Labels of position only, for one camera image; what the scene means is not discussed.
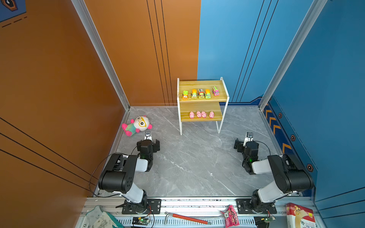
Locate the red white box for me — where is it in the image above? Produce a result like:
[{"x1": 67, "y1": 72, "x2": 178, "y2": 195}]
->
[{"x1": 286, "y1": 203, "x2": 317, "y2": 228}]

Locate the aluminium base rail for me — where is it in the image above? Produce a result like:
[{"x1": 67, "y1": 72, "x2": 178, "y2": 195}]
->
[{"x1": 76, "y1": 196, "x2": 326, "y2": 228}]

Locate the orange green toy truck bottom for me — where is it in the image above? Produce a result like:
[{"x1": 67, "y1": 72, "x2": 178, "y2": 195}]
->
[{"x1": 191, "y1": 89, "x2": 198, "y2": 99}]

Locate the pink snack packet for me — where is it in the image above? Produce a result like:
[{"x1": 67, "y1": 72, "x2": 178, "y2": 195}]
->
[{"x1": 221, "y1": 205, "x2": 240, "y2": 228}]

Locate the white shelf frame with wood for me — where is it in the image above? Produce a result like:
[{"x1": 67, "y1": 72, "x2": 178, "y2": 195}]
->
[{"x1": 177, "y1": 78, "x2": 230, "y2": 135}]

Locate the green circuit board left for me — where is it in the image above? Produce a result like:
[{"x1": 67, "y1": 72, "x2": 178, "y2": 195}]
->
[{"x1": 131, "y1": 217, "x2": 151, "y2": 227}]

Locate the aluminium corner post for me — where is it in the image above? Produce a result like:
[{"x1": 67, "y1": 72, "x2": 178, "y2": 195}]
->
[
  {"x1": 258, "y1": 0, "x2": 327, "y2": 111},
  {"x1": 71, "y1": 0, "x2": 130, "y2": 112}
]

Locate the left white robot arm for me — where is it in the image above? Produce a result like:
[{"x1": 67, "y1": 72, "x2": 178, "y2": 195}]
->
[{"x1": 98, "y1": 139, "x2": 161, "y2": 214}]

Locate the green orange toy truck top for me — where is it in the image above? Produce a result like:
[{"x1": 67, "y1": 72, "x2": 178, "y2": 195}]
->
[{"x1": 205, "y1": 89, "x2": 211, "y2": 99}]

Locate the aluminium corner post right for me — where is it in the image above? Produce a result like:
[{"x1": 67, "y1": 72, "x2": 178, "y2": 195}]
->
[{"x1": 258, "y1": 0, "x2": 327, "y2": 111}]

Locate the pink toy truck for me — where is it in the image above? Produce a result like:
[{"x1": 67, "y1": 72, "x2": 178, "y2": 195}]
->
[{"x1": 213, "y1": 86, "x2": 220, "y2": 96}]

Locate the red handled tool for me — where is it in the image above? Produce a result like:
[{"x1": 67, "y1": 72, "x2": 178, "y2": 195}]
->
[{"x1": 164, "y1": 213, "x2": 212, "y2": 225}]

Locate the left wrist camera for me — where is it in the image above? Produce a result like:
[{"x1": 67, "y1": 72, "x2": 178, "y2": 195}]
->
[{"x1": 144, "y1": 131, "x2": 152, "y2": 141}]

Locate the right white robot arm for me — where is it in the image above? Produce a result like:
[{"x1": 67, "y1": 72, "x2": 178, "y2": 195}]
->
[{"x1": 234, "y1": 137, "x2": 314, "y2": 215}]

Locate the plush doll pink white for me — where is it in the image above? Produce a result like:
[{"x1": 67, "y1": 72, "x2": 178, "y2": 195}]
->
[{"x1": 122, "y1": 116, "x2": 153, "y2": 137}]

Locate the circuit board right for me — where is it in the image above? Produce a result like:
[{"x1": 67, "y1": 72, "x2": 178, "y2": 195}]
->
[{"x1": 254, "y1": 216, "x2": 276, "y2": 228}]

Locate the aluminium corner post left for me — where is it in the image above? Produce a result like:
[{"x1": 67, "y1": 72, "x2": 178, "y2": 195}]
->
[{"x1": 71, "y1": 0, "x2": 130, "y2": 112}]

